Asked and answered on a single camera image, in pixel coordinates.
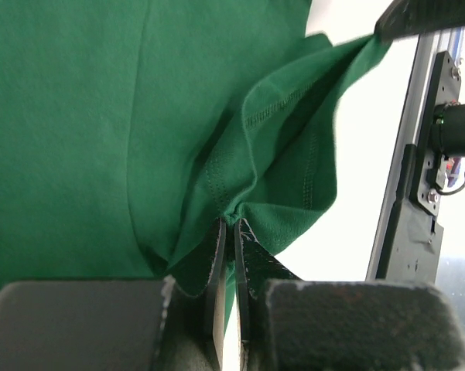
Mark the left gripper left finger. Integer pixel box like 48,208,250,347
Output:
0,220,227,370

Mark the aluminium rail beam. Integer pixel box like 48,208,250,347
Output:
366,33,442,280

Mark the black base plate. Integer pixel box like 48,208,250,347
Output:
373,51,461,283

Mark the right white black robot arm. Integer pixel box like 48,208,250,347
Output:
374,1,465,157

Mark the green t shirt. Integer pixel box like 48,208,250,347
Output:
0,0,391,337

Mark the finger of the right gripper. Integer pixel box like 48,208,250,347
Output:
374,0,465,42

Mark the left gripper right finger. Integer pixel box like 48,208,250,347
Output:
234,220,465,370

